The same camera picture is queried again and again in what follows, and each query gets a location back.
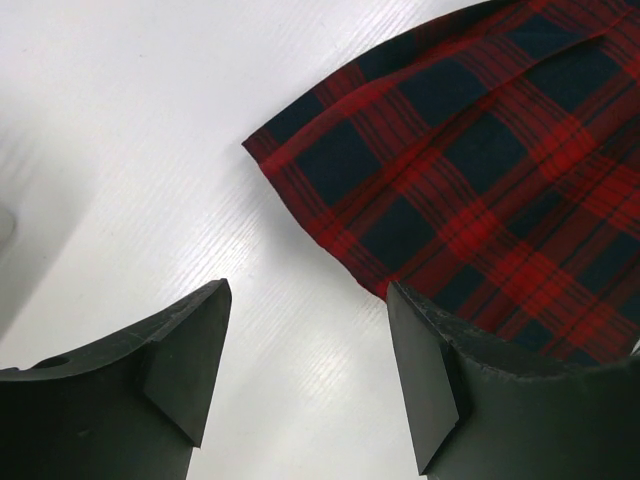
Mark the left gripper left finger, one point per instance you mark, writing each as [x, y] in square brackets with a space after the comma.
[131, 405]

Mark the red plaid pleated skirt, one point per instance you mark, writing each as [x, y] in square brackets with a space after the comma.
[489, 159]

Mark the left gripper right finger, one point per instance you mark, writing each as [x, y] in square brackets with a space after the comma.
[479, 407]

